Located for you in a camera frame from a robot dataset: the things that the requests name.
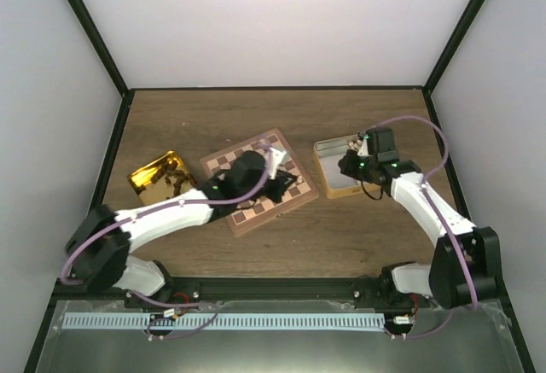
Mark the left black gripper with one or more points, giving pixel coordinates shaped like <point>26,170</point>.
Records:
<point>281,186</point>

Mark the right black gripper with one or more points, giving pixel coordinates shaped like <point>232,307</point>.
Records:
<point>348,165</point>

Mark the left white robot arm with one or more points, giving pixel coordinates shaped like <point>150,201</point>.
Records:
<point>100,252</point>

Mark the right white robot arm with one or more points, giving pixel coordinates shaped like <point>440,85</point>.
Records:
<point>466,267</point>

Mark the cream tin with light pieces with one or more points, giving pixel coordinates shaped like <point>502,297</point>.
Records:
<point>328,155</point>

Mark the gold tin with dark pieces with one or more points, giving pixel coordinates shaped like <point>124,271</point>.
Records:
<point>162,179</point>

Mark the light blue slotted strip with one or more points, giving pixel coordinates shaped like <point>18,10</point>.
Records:
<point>228,321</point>

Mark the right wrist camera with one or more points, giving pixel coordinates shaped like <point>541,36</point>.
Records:
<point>361,144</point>

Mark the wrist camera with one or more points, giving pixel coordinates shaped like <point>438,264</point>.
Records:
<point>274,158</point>
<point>361,144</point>

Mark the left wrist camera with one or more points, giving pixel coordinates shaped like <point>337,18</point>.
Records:
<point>274,158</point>

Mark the black mounting rail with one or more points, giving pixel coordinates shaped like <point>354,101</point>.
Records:
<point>372,292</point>

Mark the black enclosure frame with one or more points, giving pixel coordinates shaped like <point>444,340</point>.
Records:
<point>462,26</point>

